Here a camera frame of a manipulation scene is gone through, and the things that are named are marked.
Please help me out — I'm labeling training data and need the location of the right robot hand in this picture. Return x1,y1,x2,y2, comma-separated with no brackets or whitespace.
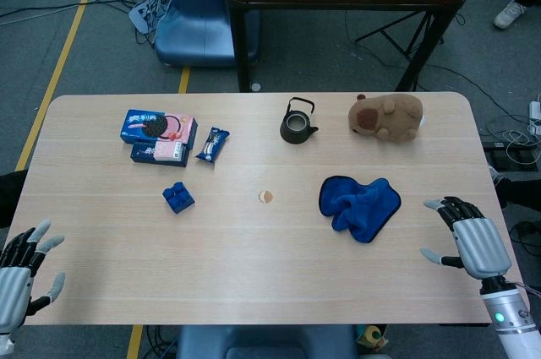
419,195,513,280

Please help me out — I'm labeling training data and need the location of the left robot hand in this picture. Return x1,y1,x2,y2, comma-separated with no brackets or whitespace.
0,219,67,334

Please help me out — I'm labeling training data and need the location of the blue cloth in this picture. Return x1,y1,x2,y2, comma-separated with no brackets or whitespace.
319,175,402,245

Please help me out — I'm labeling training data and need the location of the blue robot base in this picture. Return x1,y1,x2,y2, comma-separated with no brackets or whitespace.
154,0,260,68

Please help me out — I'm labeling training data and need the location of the yellow tape roll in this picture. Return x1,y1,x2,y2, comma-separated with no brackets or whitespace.
357,324,389,350

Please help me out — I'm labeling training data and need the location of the brown capybara plush toy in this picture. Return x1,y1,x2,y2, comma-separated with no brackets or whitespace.
347,94,425,141

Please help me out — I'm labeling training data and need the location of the blue toy building block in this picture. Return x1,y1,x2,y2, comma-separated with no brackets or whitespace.
162,181,196,215

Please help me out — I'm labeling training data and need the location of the small Oreo cookie box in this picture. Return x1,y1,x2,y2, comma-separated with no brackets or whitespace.
129,142,190,169

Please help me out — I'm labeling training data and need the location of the large Oreo cookie box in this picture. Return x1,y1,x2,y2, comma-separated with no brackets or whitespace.
117,109,199,151

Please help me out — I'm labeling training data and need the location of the black teapot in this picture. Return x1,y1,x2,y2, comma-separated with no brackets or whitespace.
279,96,320,145

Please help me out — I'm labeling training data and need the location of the black tripod stand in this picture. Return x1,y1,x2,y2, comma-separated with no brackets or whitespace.
354,10,445,65

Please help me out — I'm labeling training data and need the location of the white sneaker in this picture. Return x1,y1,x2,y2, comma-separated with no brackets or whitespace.
493,0,527,30

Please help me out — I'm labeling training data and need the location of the blue Oreo snack packet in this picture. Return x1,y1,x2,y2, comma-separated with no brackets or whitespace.
194,126,232,163

